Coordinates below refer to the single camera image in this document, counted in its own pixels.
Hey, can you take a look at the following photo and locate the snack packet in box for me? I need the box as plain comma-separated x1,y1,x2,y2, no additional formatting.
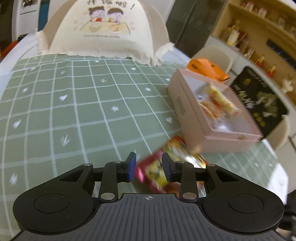
195,82,242,120

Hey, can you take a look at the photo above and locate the pink storage box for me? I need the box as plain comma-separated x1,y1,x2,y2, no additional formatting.
168,68,262,153

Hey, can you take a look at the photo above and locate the green checked tablecloth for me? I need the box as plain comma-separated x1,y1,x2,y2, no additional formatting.
0,53,290,232

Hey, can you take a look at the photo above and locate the black gift box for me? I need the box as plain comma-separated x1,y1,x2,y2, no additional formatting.
230,66,289,138

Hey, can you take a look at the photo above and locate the red snack bag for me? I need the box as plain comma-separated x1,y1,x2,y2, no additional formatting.
134,136,208,194

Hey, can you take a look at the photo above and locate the wooden shelf with items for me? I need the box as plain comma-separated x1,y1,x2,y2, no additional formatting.
211,1,295,87

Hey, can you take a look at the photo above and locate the orange bag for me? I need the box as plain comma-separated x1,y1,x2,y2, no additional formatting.
187,58,230,82

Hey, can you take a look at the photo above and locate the cream cartoon food cover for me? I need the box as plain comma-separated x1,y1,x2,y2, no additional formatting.
36,1,174,66

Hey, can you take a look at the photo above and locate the beige chair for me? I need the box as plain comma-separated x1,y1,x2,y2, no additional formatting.
191,45,233,74

